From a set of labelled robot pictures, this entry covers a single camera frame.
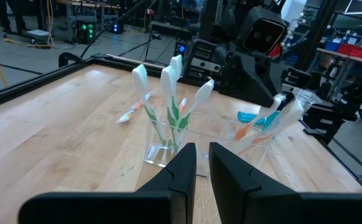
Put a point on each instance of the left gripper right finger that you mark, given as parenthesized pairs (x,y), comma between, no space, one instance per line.
(227,180)

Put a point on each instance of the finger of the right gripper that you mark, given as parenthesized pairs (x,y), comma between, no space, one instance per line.
(249,81)
(289,97)

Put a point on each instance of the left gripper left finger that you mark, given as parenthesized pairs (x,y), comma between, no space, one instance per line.
(184,180)

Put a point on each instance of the clear-wrapped orange toothbrush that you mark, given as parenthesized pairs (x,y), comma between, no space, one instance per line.
(288,116)
(134,109)
(182,105)
(255,123)

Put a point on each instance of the green white toothbrush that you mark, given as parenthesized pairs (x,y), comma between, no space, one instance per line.
(177,63)
(168,81)
(204,93)
(140,77)

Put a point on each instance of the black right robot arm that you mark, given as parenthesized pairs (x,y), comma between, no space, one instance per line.
(230,18)

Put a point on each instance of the clear acrylic organizer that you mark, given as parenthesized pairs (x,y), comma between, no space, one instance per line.
(159,152)

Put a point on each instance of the blue storage bin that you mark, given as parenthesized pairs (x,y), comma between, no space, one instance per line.
(333,45)

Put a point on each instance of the red storage bin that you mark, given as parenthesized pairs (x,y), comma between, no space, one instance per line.
(353,51)

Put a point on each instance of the device with blue light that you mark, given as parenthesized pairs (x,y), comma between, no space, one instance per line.
(116,27)

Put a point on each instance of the computer with green lights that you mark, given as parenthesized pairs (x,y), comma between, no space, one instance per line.
(86,31)

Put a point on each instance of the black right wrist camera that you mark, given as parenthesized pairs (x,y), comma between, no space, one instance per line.
(263,31)

